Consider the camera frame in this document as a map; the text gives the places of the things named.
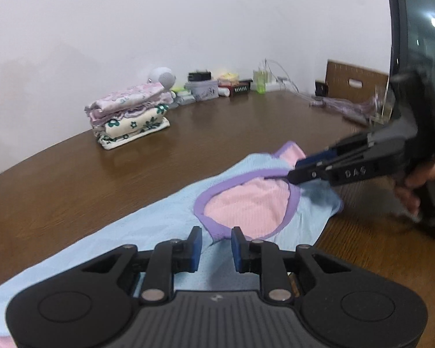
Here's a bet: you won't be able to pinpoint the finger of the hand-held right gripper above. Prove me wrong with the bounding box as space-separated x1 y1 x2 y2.
288 150 370 185
295 134 370 169

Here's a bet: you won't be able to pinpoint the person's right hand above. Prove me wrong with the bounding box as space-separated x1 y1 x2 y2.
393 159 435 214

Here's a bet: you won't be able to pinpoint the cream green-flowered folded garment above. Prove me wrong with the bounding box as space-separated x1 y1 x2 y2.
94 104 170 150

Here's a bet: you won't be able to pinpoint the clear acrylic stand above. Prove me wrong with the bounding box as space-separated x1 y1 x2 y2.
370 85 396 124

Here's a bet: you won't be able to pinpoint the white robot speaker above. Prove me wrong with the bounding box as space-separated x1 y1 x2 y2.
147 66 177 91

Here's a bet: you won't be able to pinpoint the yellow sticky note pad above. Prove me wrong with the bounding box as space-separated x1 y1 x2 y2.
217 72 240 86

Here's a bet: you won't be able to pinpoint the green and white small boxes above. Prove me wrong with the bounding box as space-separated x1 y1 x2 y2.
172 87 195 106

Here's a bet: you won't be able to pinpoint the green spray bottle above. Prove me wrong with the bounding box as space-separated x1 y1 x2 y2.
253 59 268 95

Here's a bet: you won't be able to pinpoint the pink floral folded garment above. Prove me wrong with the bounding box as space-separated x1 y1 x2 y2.
85 81 175 117

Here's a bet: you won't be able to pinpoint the dark framed glass panel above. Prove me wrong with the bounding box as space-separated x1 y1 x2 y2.
384 0 435 124

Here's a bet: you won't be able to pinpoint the pink and blue mesh vest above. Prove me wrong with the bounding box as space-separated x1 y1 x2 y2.
0 141 345 348

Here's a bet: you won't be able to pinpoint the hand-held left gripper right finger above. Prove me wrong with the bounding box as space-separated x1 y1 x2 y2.
231 226 352 304

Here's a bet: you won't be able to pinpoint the brown perforated board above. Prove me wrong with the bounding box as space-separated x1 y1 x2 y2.
325 60 389 100

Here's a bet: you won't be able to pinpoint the dark red box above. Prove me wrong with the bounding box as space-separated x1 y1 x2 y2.
228 79 252 97

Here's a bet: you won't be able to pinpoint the lilac ruffled folded garment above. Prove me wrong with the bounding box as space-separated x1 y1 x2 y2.
89 103 175 126

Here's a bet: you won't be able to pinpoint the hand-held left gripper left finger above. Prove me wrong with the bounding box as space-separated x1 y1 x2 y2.
81 226 204 304

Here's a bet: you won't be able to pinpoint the purple braided cables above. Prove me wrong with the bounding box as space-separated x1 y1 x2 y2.
309 94 379 117

